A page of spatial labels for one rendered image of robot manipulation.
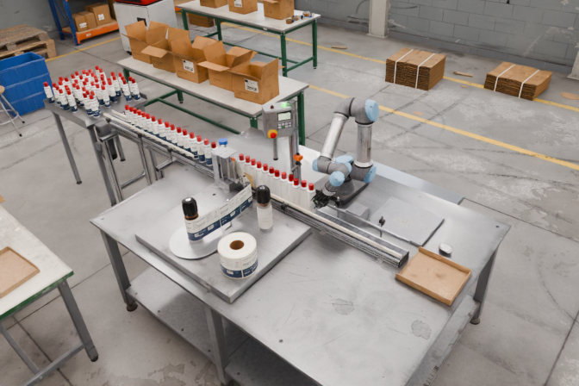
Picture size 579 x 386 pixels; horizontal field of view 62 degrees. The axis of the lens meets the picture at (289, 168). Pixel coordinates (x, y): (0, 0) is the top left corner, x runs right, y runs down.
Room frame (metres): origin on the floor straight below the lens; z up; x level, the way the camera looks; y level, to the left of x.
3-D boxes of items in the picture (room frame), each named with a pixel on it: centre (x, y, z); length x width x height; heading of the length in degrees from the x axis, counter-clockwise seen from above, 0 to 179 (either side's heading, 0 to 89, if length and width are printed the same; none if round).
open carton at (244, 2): (7.16, 0.57, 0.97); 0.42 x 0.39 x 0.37; 135
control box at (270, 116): (2.57, 0.05, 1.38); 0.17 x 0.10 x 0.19; 104
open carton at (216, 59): (4.54, 0.54, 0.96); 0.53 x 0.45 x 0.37; 139
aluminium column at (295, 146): (2.57, -0.04, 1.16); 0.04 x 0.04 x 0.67; 49
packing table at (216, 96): (4.88, 0.84, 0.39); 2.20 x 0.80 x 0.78; 47
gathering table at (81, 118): (4.06, 1.73, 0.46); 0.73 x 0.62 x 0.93; 49
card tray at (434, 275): (1.77, -0.72, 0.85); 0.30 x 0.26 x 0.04; 49
